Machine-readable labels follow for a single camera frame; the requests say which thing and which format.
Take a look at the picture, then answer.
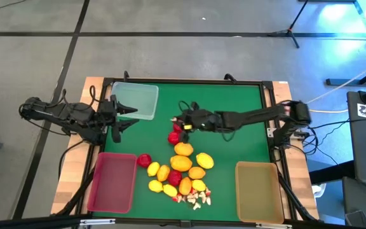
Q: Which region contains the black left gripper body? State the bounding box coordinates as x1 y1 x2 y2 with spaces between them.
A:
97 98 114 128

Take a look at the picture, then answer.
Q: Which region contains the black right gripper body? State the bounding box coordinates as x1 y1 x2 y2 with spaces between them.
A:
179 109 222 132

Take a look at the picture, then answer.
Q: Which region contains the large orange mango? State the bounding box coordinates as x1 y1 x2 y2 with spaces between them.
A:
170 155 193 172

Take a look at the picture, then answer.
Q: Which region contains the yellow lemon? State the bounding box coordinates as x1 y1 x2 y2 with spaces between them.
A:
163 184 179 198
196 152 215 170
191 179 207 192
146 161 161 177
148 179 164 193

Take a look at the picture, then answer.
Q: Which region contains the red apple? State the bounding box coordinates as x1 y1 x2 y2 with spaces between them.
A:
167 170 183 187

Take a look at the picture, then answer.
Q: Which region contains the clear plastic bin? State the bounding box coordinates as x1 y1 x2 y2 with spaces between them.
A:
111 81 159 121

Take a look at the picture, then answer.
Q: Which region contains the green table mat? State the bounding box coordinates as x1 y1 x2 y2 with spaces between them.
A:
102 83 271 222

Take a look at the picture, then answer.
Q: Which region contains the pink plastic bin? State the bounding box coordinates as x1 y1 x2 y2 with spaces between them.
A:
86 151 139 214

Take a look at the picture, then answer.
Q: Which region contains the orange plastic bin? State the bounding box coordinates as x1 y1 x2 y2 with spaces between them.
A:
234 161 285 224

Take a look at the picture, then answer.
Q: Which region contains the black tripod stand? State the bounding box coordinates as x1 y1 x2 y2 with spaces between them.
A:
267 0 311 49

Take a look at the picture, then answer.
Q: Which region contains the black stand base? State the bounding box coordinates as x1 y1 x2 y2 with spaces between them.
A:
325 62 366 87

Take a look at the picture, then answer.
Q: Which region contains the grey floor bin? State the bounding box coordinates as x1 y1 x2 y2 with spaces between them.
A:
344 209 366 229

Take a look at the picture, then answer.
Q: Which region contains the black diagonal frame strut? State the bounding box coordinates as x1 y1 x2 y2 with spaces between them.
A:
276 171 317 222
55 168 95 217

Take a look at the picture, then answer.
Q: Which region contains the silver bracket plate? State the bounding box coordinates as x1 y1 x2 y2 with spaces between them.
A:
255 222 294 229
79 218 116 226

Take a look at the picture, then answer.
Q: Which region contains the white rope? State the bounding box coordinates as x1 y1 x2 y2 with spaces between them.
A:
306 57 366 104

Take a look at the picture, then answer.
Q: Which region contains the black frame beam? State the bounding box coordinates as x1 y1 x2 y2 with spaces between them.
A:
0 213 366 229

